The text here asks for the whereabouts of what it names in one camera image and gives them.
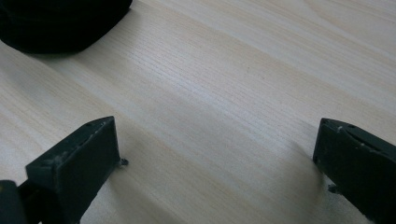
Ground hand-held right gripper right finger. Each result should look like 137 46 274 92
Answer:
312 118 396 224

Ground black cloth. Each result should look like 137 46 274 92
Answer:
0 0 134 54

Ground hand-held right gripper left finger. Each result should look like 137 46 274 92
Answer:
18 116 129 224

